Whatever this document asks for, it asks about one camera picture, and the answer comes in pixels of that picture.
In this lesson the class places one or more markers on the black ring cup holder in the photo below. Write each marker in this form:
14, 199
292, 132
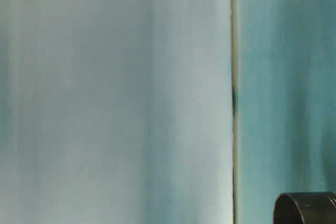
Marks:
304, 208

